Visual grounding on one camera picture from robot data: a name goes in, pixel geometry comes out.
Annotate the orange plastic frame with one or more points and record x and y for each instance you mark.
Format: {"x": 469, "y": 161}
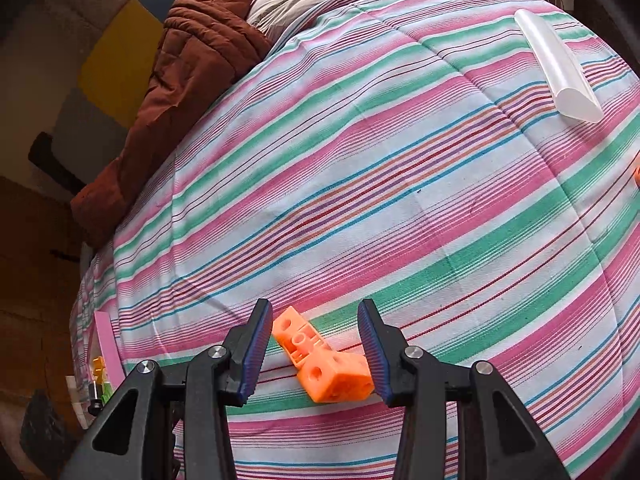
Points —
{"x": 637, "y": 172}

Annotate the grey white pillow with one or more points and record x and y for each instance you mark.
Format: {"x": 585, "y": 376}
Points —
{"x": 285, "y": 5}

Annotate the translucent white case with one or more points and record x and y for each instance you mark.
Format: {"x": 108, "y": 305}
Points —
{"x": 555, "y": 65}

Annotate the wooden wardrobe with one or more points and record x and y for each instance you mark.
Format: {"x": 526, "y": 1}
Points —
{"x": 30, "y": 285}

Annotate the yellow plastic toy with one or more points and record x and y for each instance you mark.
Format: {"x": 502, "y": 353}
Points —
{"x": 97, "y": 365}

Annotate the striped blanket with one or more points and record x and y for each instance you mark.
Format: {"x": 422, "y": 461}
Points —
{"x": 400, "y": 185}

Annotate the pink white tray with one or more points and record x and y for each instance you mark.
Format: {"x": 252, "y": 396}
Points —
{"x": 109, "y": 345}

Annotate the brown quilt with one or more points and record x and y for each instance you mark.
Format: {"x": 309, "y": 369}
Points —
{"x": 190, "y": 60}

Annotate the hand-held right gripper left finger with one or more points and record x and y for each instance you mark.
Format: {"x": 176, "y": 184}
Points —
{"x": 255, "y": 355}

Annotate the black rolled mat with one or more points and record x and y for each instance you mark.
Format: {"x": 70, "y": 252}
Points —
{"x": 50, "y": 160}

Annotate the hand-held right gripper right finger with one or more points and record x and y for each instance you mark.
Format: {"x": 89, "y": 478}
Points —
{"x": 372, "y": 355}

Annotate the grey yellow blue headboard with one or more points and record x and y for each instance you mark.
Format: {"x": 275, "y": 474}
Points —
{"x": 120, "y": 60}

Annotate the orange building block piece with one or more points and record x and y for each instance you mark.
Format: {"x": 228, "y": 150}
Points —
{"x": 330, "y": 375}

